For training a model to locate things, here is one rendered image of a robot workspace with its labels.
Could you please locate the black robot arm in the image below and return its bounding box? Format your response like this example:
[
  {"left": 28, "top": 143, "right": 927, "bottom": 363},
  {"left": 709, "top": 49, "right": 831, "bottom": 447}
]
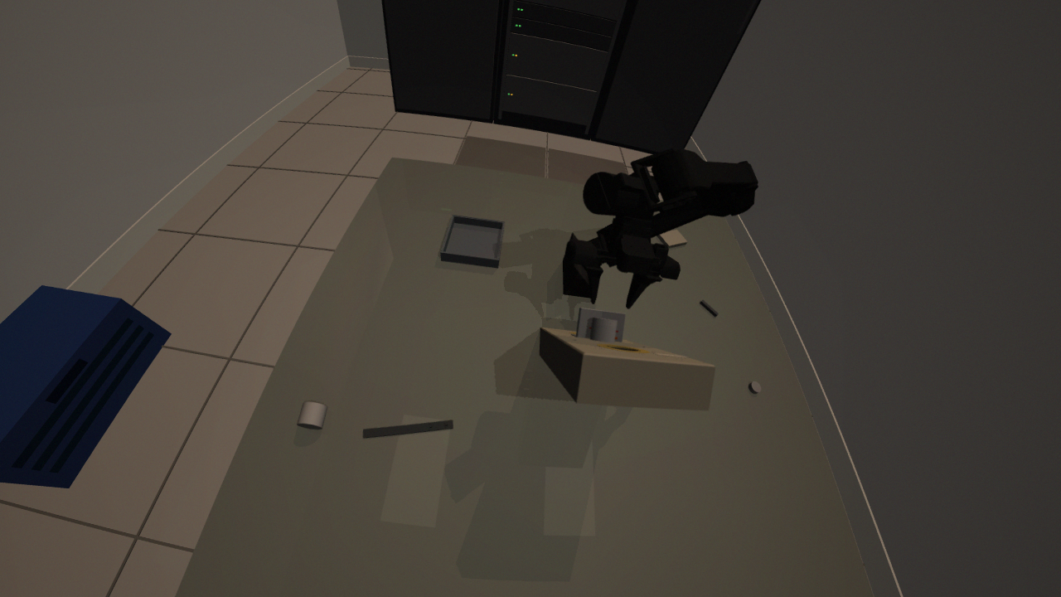
[{"left": 582, "top": 148, "right": 758, "bottom": 276}]

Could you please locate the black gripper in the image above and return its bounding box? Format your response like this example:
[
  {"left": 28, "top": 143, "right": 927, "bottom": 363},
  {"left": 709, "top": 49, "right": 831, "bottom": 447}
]
[{"left": 566, "top": 216, "right": 681, "bottom": 309}]

